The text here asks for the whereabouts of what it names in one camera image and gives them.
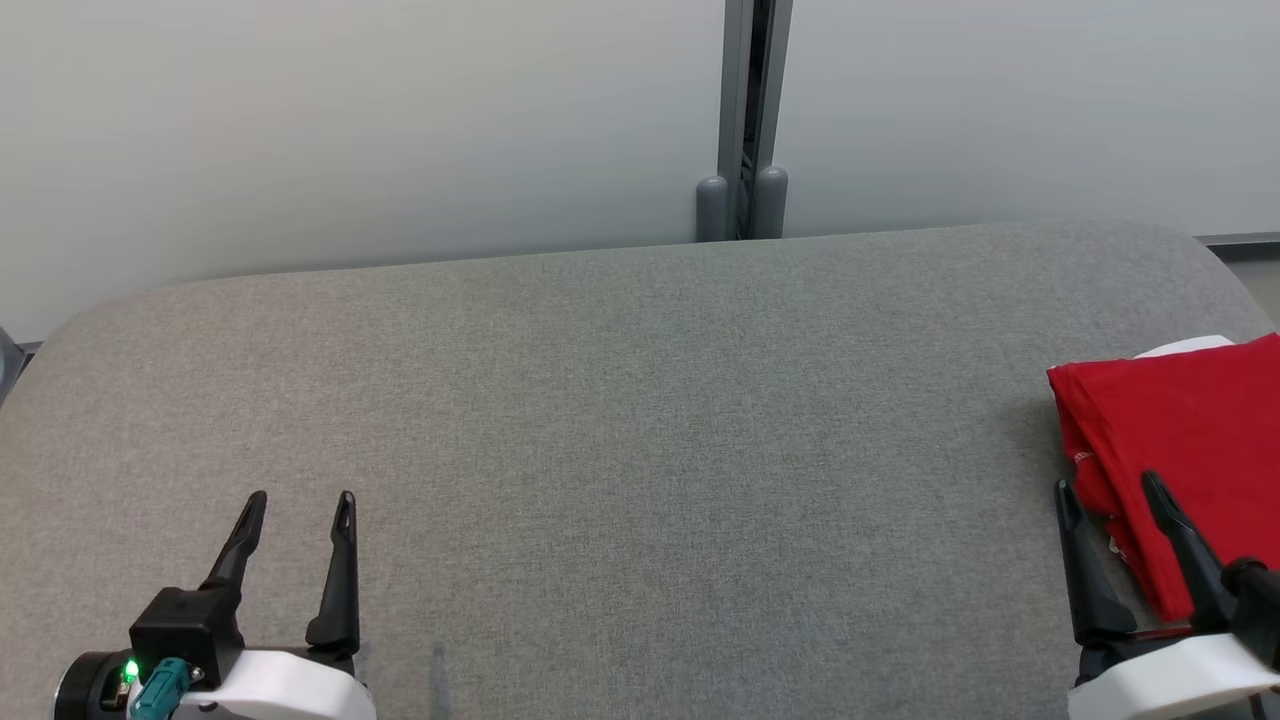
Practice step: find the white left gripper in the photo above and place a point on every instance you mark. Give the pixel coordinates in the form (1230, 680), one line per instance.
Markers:
(290, 690)

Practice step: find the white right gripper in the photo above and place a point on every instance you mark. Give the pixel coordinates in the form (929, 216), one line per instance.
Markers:
(1170, 680)

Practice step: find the red basketball jersey number 23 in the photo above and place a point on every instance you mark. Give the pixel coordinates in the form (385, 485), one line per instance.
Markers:
(1190, 430)

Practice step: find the red shorts with white stripes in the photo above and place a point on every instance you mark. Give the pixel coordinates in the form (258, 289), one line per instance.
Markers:
(1185, 346)

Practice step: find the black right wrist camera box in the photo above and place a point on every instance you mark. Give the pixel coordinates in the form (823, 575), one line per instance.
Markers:
(1258, 610)

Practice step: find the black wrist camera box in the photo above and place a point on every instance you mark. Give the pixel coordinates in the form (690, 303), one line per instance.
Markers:
(180, 630)
(1258, 610)

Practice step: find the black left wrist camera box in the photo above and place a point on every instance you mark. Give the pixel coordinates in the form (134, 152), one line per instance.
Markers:
(180, 630)

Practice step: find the grey metal post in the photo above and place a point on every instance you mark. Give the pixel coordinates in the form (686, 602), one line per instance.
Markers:
(745, 110)

